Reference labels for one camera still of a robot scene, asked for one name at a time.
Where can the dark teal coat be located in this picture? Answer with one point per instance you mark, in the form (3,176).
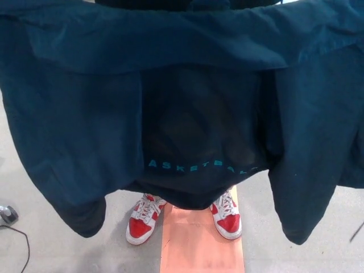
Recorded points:
(71,113)

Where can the black basketball print shirt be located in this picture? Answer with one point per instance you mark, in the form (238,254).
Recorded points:
(185,196)

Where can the red and white sneaker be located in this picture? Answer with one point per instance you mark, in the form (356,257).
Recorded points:
(229,221)
(142,224)

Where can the orange floor mat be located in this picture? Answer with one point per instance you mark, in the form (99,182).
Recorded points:
(199,244)

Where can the grey caster foot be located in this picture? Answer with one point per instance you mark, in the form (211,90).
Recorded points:
(8,216)

